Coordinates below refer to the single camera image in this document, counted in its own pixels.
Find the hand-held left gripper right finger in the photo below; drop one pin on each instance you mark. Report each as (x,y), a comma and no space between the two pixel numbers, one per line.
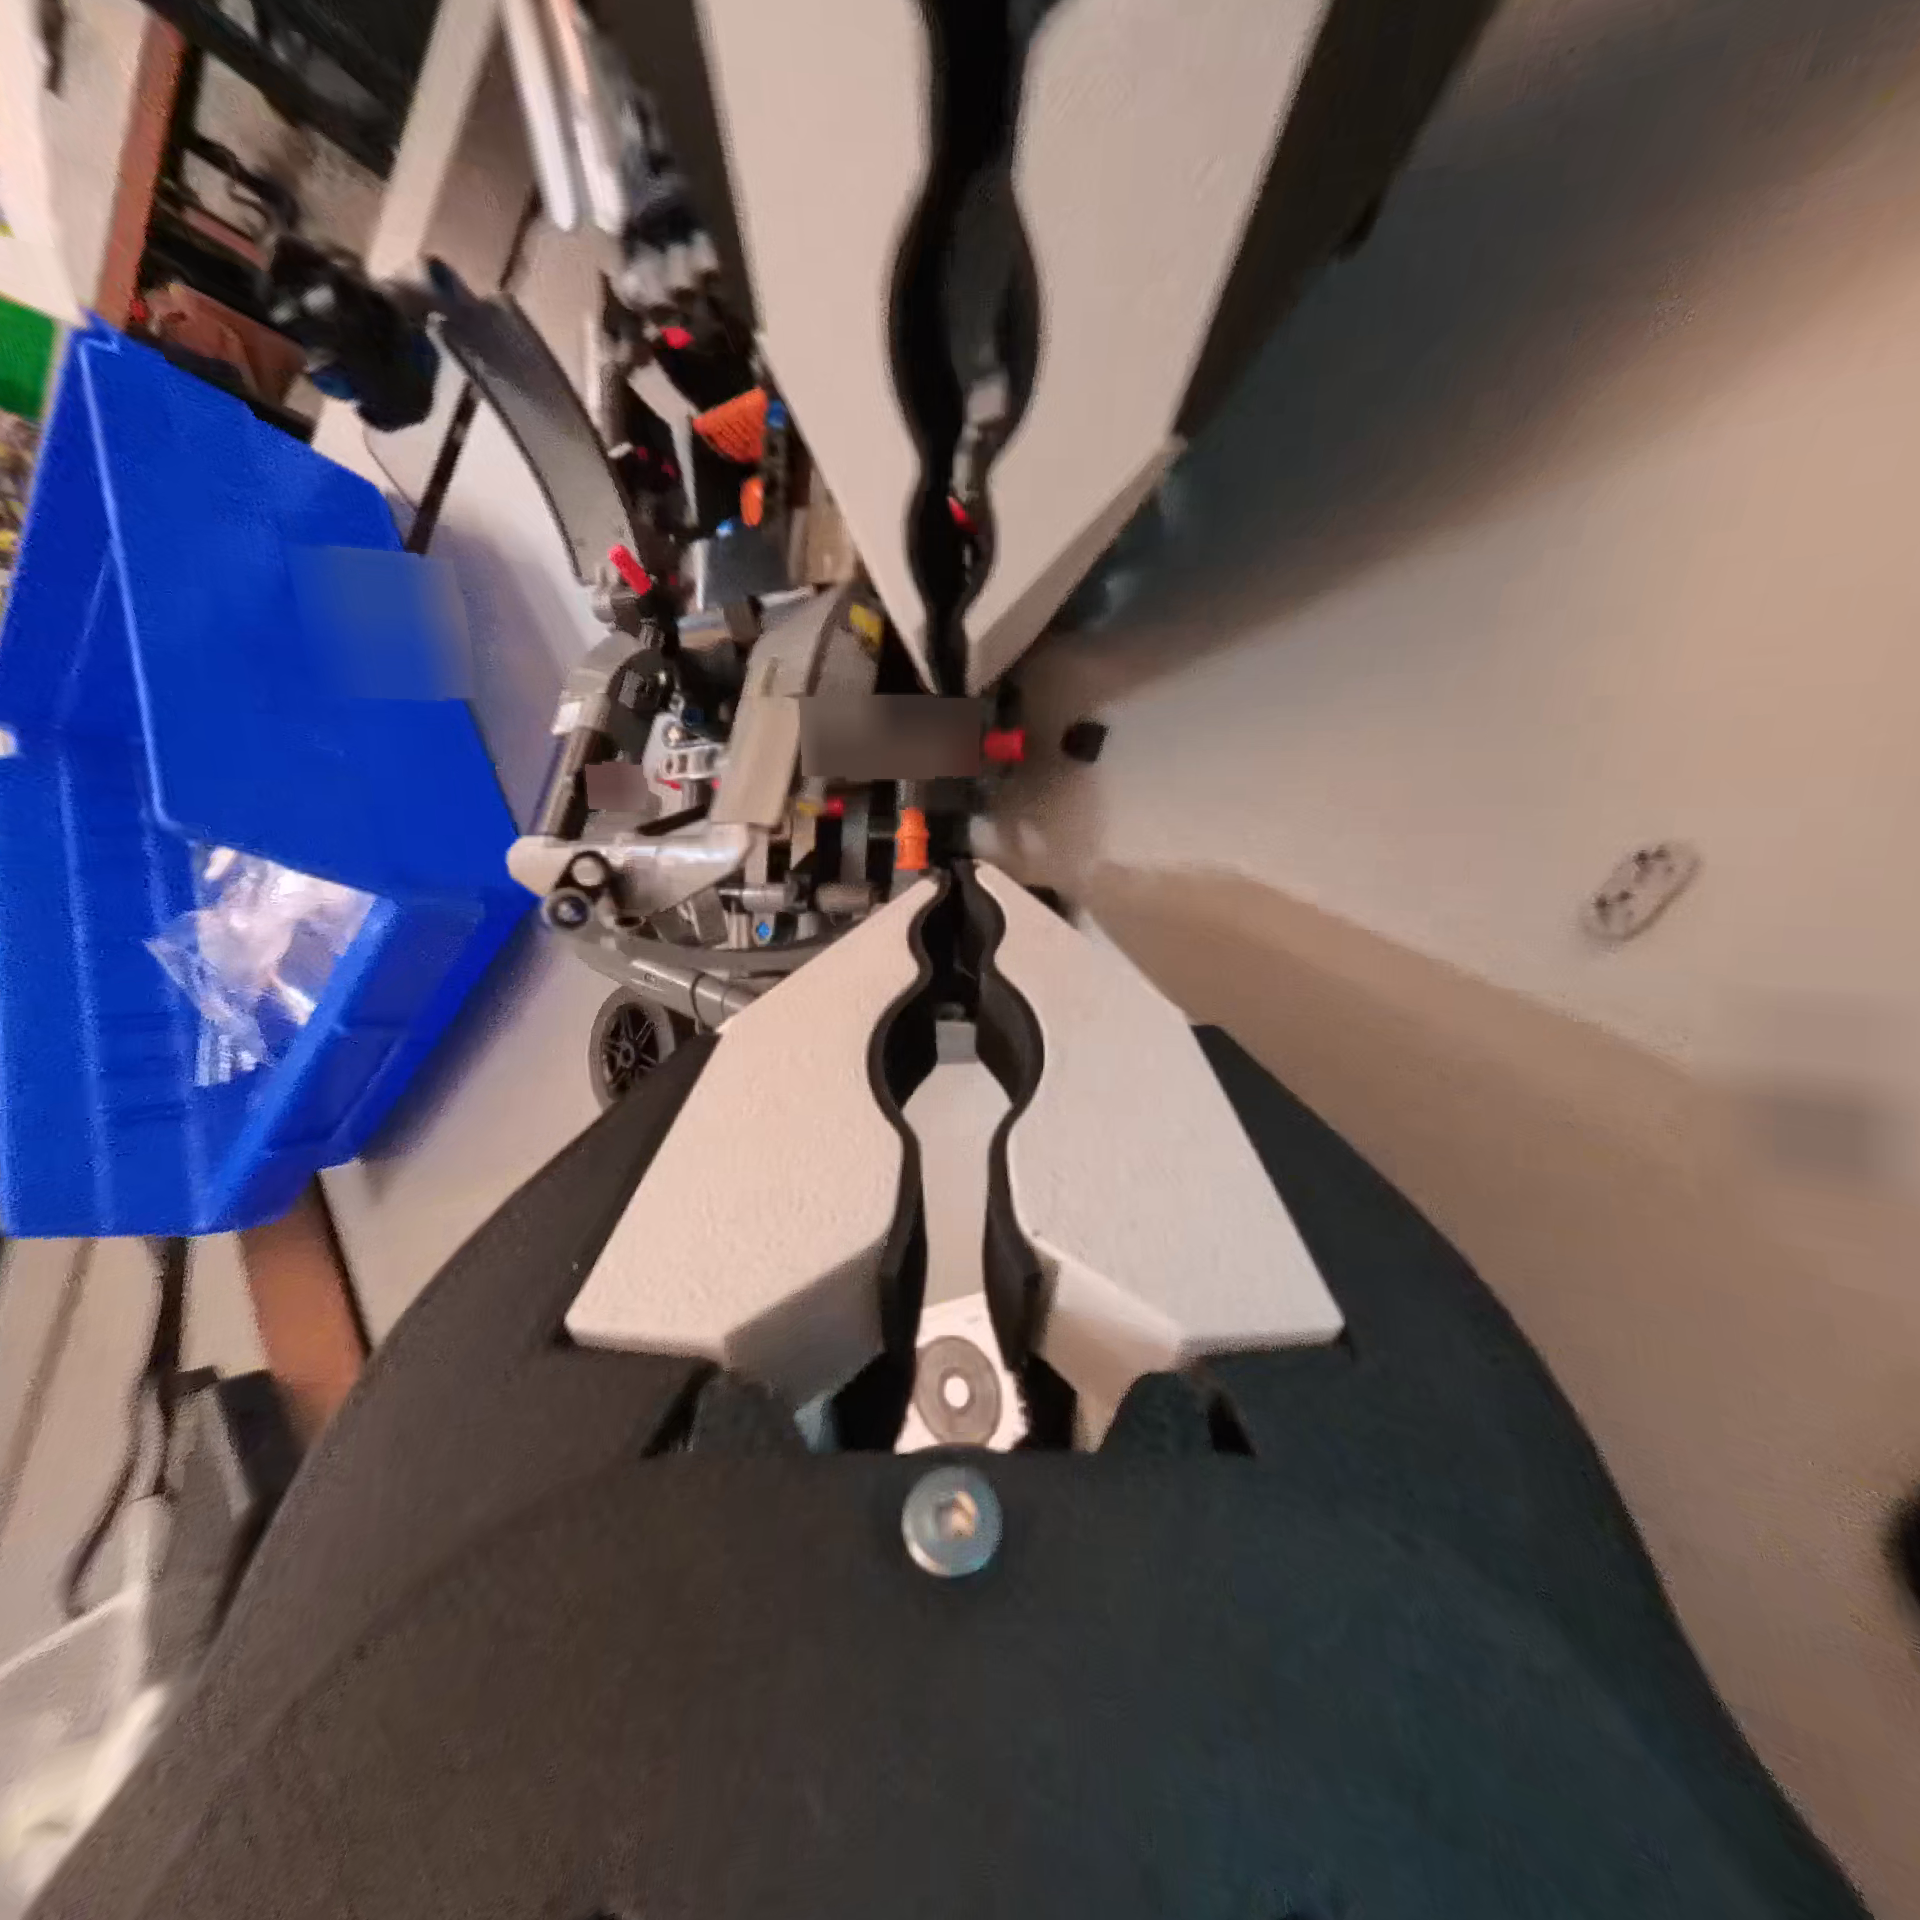
(1170,1200)

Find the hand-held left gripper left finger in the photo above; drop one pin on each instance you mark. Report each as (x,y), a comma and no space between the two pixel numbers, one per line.
(735,1200)

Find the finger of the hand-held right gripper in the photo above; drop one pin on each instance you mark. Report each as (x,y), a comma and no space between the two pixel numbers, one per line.
(809,225)
(1141,225)

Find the grey lego car model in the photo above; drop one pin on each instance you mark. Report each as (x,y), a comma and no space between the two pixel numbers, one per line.
(721,599)

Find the light grey lego connector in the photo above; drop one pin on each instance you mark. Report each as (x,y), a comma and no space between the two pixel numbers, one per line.
(1642,887)

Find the white card with silver disc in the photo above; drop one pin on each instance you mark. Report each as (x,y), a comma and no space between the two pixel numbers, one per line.
(954,1388)

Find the clear plastic parts bag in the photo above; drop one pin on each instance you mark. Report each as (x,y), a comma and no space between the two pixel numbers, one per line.
(254,945)

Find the blue plastic bin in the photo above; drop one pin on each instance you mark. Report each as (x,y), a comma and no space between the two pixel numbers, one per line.
(224,750)

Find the green box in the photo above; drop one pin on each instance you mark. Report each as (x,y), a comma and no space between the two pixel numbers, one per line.
(23,352)

